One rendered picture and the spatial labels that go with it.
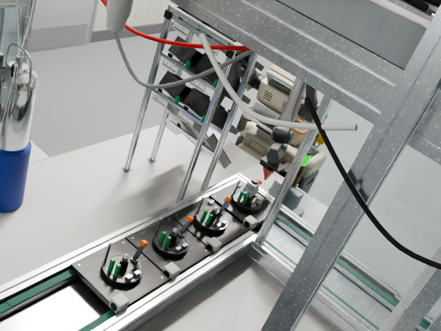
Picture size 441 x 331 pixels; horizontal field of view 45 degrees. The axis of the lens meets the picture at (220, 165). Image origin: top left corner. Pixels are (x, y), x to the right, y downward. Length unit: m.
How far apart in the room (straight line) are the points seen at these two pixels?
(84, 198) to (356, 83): 1.64
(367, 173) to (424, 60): 0.18
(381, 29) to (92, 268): 1.33
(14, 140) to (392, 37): 1.46
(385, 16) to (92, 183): 1.79
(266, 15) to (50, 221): 1.47
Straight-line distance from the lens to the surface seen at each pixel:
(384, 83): 0.80
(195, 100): 2.20
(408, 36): 0.78
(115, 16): 0.96
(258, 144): 3.08
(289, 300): 0.95
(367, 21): 0.80
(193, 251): 2.02
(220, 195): 2.35
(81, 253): 1.91
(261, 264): 2.23
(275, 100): 2.95
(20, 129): 1.95
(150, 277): 1.87
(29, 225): 2.12
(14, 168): 2.03
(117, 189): 2.37
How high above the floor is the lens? 2.29
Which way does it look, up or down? 31 degrees down
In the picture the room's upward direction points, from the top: 21 degrees clockwise
